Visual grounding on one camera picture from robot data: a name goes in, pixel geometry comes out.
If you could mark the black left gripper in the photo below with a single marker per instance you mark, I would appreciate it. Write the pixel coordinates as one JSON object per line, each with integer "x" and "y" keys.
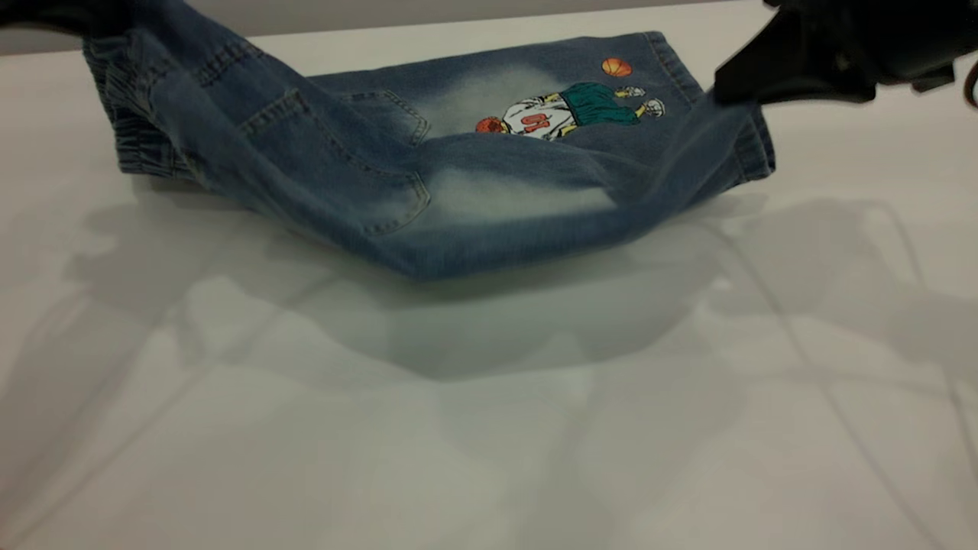
{"x": 19, "y": 11}

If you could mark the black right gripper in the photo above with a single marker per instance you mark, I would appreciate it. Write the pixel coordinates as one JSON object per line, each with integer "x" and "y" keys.
{"x": 894, "y": 38}

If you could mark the blue denim shorts basketball print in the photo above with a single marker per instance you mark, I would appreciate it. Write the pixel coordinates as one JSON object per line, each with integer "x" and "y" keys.
{"x": 382, "y": 183}

